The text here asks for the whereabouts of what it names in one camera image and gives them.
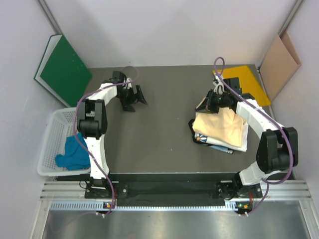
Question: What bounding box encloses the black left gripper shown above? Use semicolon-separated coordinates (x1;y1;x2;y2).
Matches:
116;84;147;112

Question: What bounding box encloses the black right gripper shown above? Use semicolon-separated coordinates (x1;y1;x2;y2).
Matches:
196;89;230;114

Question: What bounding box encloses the cream yellow t shirt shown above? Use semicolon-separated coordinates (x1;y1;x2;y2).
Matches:
192;108;246;147

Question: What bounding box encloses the white t shirt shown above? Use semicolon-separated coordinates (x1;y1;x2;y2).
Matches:
196;122;249;152

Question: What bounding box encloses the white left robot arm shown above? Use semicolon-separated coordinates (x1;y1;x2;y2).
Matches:
73;71;148;198

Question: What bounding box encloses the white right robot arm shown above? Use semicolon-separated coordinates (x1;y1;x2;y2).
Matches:
195;76;298;197

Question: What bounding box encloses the yellow plastic folder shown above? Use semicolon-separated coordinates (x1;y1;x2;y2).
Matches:
221;65;271;107

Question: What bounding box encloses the white plastic basket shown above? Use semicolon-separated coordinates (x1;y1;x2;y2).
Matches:
37;108;90;177

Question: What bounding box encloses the green binder folder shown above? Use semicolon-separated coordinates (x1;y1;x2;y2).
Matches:
34;34;92;107

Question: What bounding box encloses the blue t shirt in basket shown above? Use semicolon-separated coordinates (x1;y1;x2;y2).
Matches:
55;136;90;170

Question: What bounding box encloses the beige cardboard folder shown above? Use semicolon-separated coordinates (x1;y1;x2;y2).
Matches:
260;32;301;102

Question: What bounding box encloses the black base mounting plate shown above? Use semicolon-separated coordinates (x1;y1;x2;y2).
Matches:
84;181;264;200

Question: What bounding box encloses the perforated cable duct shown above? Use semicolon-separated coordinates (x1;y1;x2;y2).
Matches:
50;201;252;212

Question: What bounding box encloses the aluminium frame rail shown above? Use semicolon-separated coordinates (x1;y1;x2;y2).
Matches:
40;180;312;201

